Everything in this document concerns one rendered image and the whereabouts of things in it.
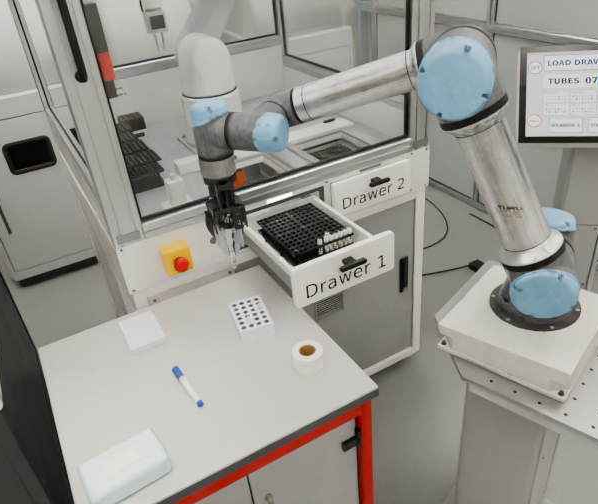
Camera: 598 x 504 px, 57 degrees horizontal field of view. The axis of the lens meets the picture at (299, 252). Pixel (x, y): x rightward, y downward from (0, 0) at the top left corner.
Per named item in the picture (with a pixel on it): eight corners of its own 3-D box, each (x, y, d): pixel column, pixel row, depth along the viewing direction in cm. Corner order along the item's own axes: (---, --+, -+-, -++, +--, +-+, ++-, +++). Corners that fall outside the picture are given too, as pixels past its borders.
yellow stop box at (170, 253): (195, 269, 147) (190, 246, 143) (169, 278, 144) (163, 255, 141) (189, 261, 151) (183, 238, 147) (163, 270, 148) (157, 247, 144)
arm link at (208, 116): (219, 110, 104) (179, 108, 107) (227, 163, 110) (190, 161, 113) (236, 96, 110) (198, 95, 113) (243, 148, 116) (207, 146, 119)
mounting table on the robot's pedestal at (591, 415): (662, 355, 133) (676, 318, 127) (604, 487, 106) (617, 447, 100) (484, 292, 159) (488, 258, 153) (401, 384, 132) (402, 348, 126)
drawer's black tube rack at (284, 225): (354, 253, 147) (353, 232, 144) (297, 276, 141) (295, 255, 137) (312, 221, 164) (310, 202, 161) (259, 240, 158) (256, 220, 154)
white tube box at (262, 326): (275, 334, 134) (273, 322, 132) (241, 344, 132) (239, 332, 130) (261, 306, 144) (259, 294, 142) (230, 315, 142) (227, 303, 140)
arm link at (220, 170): (194, 152, 117) (232, 144, 119) (198, 172, 119) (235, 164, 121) (201, 165, 111) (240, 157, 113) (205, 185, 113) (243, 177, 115)
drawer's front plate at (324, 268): (394, 268, 143) (394, 232, 137) (297, 309, 132) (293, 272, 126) (390, 265, 144) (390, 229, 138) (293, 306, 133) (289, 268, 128)
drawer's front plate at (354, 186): (410, 190, 179) (411, 159, 173) (335, 218, 168) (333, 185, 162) (407, 189, 180) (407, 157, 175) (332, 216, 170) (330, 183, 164)
